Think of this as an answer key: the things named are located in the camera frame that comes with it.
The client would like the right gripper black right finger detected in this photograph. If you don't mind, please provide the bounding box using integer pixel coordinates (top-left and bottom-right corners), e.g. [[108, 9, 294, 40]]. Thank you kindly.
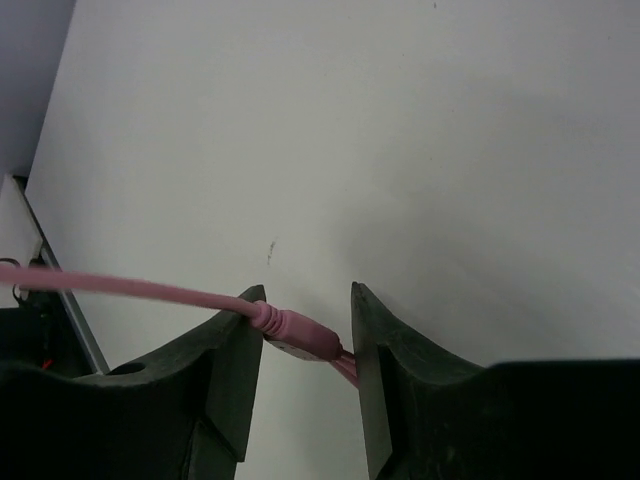
[[351, 283, 639, 479]]

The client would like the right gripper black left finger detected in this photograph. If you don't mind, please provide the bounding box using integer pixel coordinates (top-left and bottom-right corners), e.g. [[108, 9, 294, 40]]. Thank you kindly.
[[1, 308, 263, 479]]

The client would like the aluminium rail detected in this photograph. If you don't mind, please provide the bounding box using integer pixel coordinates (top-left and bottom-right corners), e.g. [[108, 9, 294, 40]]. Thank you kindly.
[[21, 191, 110, 374]]

